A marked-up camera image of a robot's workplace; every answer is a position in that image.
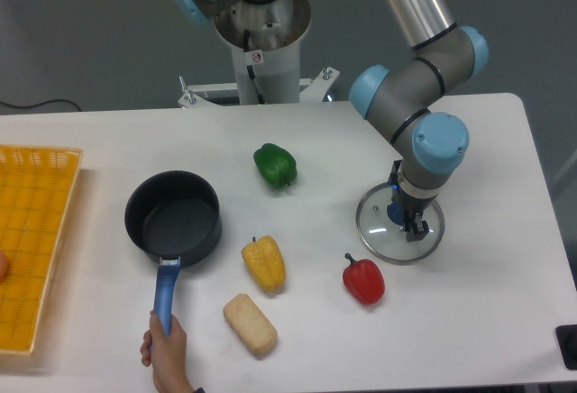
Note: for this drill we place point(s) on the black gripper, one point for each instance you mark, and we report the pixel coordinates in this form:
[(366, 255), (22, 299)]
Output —
[(408, 203)]

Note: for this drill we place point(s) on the glass lid with blue knob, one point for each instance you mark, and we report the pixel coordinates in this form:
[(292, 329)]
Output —
[(384, 232)]

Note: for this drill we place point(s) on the dark pot with blue handle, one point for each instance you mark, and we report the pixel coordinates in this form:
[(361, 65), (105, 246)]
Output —
[(174, 218)]

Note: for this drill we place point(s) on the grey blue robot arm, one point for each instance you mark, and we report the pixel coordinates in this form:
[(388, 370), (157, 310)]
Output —
[(397, 104)]

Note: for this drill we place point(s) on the person's hand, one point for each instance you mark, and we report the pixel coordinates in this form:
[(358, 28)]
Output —
[(167, 354)]

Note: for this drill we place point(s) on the red bell pepper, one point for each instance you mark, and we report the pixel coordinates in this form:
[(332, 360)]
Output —
[(364, 280)]

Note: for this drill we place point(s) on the green bell pepper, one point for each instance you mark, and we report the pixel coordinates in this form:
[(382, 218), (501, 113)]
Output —
[(276, 165)]

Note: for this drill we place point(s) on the yellow bell pepper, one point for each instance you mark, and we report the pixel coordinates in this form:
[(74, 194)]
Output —
[(264, 261)]

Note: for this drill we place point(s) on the black device at table edge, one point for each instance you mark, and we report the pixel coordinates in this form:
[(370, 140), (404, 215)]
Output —
[(567, 340)]

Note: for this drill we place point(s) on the beige bread loaf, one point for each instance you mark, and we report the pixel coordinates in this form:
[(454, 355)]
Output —
[(249, 323)]

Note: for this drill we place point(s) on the yellow woven basket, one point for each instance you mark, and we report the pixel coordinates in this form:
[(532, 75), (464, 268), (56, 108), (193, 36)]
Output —
[(37, 185)]

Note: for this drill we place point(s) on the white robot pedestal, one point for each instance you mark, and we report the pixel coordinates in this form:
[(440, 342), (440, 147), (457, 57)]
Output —
[(264, 41)]

